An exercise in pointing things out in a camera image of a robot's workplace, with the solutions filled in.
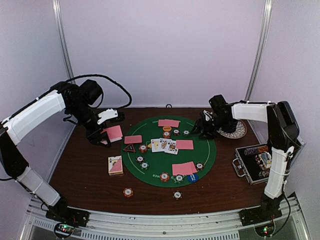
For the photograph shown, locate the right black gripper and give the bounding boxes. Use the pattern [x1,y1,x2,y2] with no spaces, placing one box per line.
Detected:
[190,114,231,140]

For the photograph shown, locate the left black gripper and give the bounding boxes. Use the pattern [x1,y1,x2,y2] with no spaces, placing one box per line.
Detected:
[68,100,112,148]

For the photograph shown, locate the red card deck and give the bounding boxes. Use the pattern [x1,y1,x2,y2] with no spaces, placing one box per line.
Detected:
[102,125,123,143]

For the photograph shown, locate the brown 100 poker chips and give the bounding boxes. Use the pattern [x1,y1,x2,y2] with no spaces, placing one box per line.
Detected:
[173,129,181,136]

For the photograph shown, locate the red chips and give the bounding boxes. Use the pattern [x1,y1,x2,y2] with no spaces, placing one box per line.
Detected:
[162,131,171,139]
[139,144,148,153]
[160,172,171,183]

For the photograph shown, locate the orange big blind button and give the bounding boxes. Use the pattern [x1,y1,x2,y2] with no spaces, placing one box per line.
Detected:
[162,126,172,132]

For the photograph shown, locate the face up king card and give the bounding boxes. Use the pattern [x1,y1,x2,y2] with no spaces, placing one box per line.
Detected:
[164,140,178,155]

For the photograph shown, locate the black red triangular dealer button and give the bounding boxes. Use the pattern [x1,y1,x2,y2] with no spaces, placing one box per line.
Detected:
[123,143,136,153]

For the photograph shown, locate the red playing card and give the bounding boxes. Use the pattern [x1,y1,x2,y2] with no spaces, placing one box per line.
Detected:
[158,119,172,127]
[124,135,143,145]
[186,161,198,175]

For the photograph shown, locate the blue small blind button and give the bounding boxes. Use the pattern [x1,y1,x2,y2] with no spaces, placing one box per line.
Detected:
[187,174,199,183]

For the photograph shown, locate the brown poker chip stack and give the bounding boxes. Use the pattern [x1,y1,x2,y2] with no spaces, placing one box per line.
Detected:
[172,191,183,200]

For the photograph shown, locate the orange poker chip stack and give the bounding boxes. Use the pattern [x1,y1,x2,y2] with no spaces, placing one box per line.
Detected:
[123,187,134,198]

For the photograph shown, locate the face up ace card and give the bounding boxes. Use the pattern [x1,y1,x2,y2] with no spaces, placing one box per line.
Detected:
[151,138,161,153]

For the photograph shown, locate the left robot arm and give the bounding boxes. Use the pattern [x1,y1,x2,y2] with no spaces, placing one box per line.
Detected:
[0,79,118,222]

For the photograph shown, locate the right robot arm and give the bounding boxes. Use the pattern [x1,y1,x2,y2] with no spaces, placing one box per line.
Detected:
[190,94,300,221]

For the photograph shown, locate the card deck box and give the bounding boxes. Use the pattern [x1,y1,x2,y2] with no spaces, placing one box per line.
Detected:
[107,155,123,176]

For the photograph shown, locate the round green poker mat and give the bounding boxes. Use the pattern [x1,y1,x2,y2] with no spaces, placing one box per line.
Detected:
[121,115,217,188]

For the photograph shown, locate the patterned ceramic saucer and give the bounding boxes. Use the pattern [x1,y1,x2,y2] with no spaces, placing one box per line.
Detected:
[217,120,247,139]

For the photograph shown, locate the aluminium poker chip case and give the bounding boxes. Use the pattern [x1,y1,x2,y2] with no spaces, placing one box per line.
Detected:
[231,124,307,186]

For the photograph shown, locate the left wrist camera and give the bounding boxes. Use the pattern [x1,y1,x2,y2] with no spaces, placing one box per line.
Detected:
[97,108,125,125]

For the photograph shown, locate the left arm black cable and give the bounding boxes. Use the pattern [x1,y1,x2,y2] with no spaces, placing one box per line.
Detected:
[67,73,133,110]

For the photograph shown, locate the right aluminium frame post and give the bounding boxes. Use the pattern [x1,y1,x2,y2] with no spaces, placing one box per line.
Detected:
[244,0,273,101]

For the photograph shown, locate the aluminium frame post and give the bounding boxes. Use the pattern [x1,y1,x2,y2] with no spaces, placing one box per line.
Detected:
[52,0,74,79]
[244,0,273,101]

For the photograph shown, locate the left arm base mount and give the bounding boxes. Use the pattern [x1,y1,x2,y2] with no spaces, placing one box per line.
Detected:
[45,207,90,227]

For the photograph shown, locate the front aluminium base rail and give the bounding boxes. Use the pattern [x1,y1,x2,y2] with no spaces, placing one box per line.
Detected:
[19,192,311,240]

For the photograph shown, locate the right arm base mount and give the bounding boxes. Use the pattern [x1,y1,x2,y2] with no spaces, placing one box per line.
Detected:
[238,206,283,227]

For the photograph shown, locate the left aluminium frame post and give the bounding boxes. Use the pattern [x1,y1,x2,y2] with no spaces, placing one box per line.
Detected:
[52,0,74,79]

